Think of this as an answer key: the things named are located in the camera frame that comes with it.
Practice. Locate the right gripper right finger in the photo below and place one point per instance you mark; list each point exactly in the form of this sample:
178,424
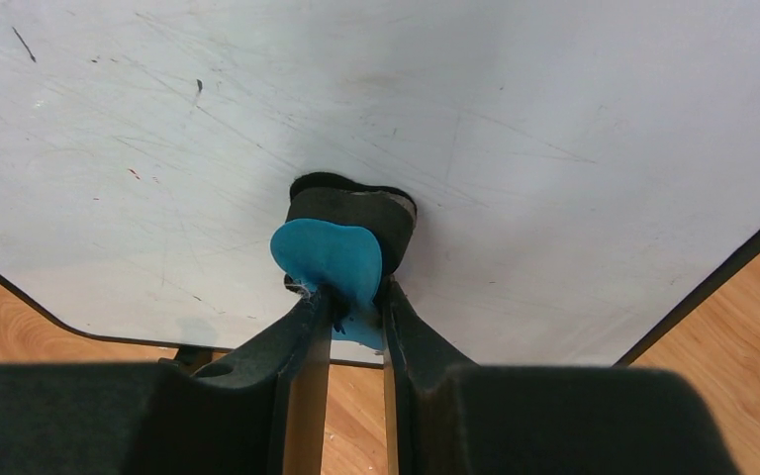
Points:
446,414

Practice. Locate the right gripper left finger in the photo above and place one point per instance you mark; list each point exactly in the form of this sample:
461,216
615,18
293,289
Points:
260,409

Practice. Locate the blue black whiteboard eraser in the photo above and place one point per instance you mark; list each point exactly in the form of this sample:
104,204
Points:
350,237

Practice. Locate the white whiteboard black frame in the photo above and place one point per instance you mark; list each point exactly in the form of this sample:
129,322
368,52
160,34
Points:
579,167

